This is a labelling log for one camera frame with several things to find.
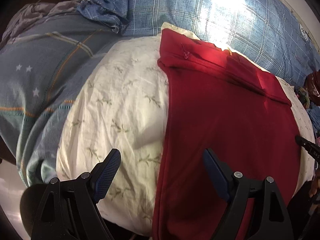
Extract person's right hand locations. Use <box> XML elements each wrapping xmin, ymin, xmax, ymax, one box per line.
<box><xmin>309</xmin><ymin>177</ymin><xmax>320</xmax><ymax>198</ymax></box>

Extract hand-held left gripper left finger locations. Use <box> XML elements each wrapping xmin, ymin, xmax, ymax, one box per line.
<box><xmin>30</xmin><ymin>148</ymin><xmax>122</xmax><ymax>240</ymax></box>

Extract red pants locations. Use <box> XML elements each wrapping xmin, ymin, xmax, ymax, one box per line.
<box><xmin>151</xmin><ymin>29</ymin><xmax>302</xmax><ymax>240</ymax></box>

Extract grey crumpled cloth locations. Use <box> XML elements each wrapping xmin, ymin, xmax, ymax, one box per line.
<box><xmin>0</xmin><ymin>1</ymin><xmax>83</xmax><ymax>43</ymax></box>

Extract blue plaid pillow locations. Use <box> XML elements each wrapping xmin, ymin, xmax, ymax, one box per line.
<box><xmin>76</xmin><ymin>0</ymin><xmax>320</xmax><ymax>88</ymax></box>

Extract cream floral pillow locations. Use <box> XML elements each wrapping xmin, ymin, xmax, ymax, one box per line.
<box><xmin>56</xmin><ymin>22</ymin><xmax>316</xmax><ymax>237</ymax></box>

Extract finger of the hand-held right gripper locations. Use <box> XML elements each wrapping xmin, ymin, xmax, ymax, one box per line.
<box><xmin>295</xmin><ymin>135</ymin><xmax>320</xmax><ymax>164</ymax></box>

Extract pile of colourful clothes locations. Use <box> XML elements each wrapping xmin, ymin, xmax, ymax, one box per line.
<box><xmin>297</xmin><ymin>71</ymin><xmax>320</xmax><ymax>140</ymax></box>

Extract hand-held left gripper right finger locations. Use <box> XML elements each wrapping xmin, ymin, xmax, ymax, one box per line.
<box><xmin>202</xmin><ymin>148</ymin><xmax>295</xmax><ymax>240</ymax></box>

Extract grey-blue star print duvet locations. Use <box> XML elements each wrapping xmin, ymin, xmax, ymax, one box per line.
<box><xmin>0</xmin><ymin>17</ymin><xmax>135</xmax><ymax>188</ymax></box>

